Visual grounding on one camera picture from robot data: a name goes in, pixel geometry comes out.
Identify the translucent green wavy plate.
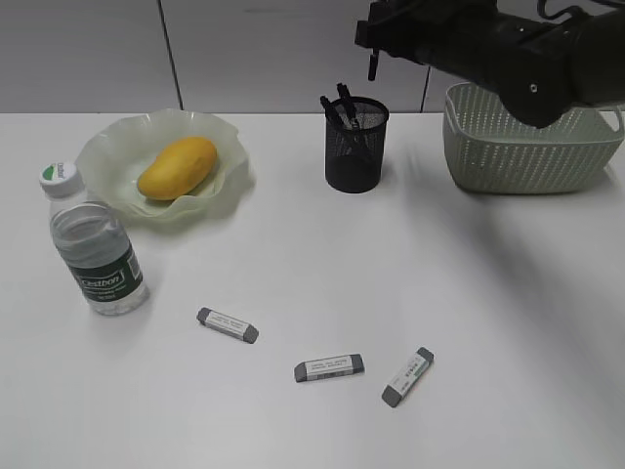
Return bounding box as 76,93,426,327
75,109,255,225

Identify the black mesh pen holder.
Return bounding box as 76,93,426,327
324,97,390,193

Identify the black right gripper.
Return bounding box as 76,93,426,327
354,0,499,67

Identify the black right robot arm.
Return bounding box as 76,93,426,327
354,1,624,128

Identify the clear plastic water bottle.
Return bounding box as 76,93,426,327
39,162,149,316

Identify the grey white eraser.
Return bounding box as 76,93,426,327
294,354,364,383
196,308,259,344
382,347,435,408

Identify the light green plastic basket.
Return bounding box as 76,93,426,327
442,83,624,195

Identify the yellow mango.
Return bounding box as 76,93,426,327
137,137,218,201

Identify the black marker pen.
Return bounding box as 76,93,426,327
367,49,379,82
337,83,366,149
320,96,371,159

